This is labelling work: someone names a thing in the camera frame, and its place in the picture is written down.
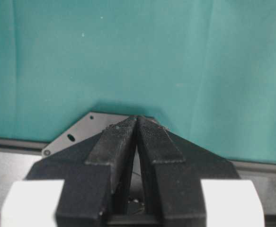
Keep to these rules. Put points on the green table cloth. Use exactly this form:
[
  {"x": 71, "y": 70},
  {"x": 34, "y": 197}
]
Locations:
[{"x": 205, "y": 69}]

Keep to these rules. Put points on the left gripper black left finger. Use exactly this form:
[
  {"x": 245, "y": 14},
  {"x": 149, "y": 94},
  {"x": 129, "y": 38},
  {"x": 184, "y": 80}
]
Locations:
[{"x": 97, "y": 176}]

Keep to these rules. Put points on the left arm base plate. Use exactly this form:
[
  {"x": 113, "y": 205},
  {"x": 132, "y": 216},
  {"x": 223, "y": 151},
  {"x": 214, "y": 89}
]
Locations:
[{"x": 66, "y": 146}]

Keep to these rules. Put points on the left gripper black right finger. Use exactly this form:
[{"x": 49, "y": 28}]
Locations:
[{"x": 172, "y": 168}]

